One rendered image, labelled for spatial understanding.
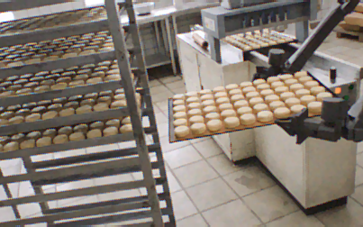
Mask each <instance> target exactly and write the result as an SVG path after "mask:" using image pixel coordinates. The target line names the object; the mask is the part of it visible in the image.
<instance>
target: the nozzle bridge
mask: <svg viewBox="0 0 363 227"><path fill-rule="evenodd" d="M288 5H289V6H288ZM279 6H281V16H280V17H279V21H278V22H277V21H276V12H278V13H279V15H280V8H279ZM271 8H272V9H271ZM262 10H264V20H263V21H262V24H259V16H260V15H261V17H262V19H263V11H262ZM272 10H273V16H272ZM285 10H286V11H287V13H288V12H289V15H288V16H287V20H285V18H284V12H285ZM254 11H255V13H254ZM245 13H246V14H247V23H246V24H245V28H242V27H243V26H242V18H245V22H246V14H245ZM268 13H270V18H271V17H272V19H270V20H271V23H268ZM201 14H202V18H203V29H204V32H206V33H208V40H209V45H210V55H211V59H213V60H214V61H216V63H217V62H220V61H222V55H221V50H220V40H221V39H224V38H226V37H228V36H233V35H236V34H243V33H245V32H254V31H260V30H262V29H268V28H272V27H277V26H280V25H287V24H290V23H294V24H295V38H296V39H298V41H299V42H302V43H304V42H305V41H306V39H308V20H310V21H312V20H317V0H277V1H275V2H268V3H265V4H258V5H250V6H247V7H241V8H237V9H226V8H223V7H222V6H218V7H211V8H208V9H202V10H201ZM255 14H256V20H255ZM251 16H253V19H254V21H255V22H254V26H251V18H250V17H251Z"/></svg>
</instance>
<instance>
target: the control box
mask: <svg viewBox="0 0 363 227"><path fill-rule="evenodd" d="M349 85H354V88H353V89H352V90H349ZM357 85H358V81H357V80H356V79H351V80H348V81H343V82H340V83H335V84H332V85H328V86H327V87H328V88H329V89H330V90H331V91H333V93H335V88H337V87H339V88H340V92H339V93H338V94H336V95H337V96H339V97H340V98H342V99H343V96H345V95H348V96H349V100H347V102H349V105H350V106H353V105H354V104H355V103H356V96H357Z"/></svg>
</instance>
